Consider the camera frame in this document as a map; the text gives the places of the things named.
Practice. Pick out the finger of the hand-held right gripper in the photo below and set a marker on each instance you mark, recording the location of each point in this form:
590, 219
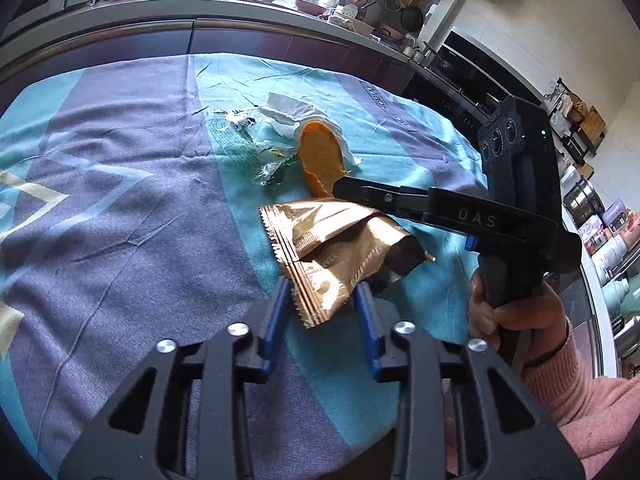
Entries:
375, 194

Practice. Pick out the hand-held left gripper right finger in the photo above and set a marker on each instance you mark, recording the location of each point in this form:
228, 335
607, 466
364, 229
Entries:
367, 325

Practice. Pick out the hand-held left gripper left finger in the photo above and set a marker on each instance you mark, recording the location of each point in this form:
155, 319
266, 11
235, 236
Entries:
276, 320

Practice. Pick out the gold snack wrapper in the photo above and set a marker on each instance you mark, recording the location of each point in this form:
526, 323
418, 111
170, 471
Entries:
330, 245

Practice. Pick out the person's right forearm pink sleeve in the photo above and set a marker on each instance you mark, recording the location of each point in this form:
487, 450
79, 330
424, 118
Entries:
590, 400

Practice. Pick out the person's right hand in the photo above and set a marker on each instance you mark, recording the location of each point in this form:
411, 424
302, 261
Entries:
545, 315

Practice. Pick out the metal storage rack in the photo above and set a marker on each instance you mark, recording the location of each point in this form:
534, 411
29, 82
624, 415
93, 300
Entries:
575, 115

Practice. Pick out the row of kitchen containers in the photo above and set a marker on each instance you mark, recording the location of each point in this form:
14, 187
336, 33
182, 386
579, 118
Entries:
610, 240

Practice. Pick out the clear green candy wrapper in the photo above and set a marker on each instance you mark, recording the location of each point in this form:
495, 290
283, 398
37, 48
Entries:
232, 127
275, 167

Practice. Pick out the small crumpled white tissue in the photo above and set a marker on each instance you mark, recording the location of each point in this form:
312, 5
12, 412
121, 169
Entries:
285, 110

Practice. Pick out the black stove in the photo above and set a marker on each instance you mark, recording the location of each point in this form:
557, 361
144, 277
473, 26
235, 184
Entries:
465, 75

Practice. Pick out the hanging frying pan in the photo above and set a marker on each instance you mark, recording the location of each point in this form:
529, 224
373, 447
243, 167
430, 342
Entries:
413, 18

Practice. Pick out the teal and purple tablecloth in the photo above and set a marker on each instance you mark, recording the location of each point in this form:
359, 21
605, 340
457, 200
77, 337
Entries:
125, 200

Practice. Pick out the kitchen counter cabinet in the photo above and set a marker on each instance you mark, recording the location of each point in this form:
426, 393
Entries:
225, 42

